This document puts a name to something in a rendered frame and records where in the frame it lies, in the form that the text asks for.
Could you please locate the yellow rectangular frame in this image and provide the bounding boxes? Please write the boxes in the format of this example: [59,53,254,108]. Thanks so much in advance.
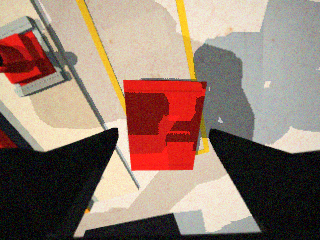
[76,0,209,155]

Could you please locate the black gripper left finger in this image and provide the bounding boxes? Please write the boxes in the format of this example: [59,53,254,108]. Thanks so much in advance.
[0,128,119,237]

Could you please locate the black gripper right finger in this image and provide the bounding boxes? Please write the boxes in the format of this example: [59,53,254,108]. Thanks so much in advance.
[209,129,320,231]

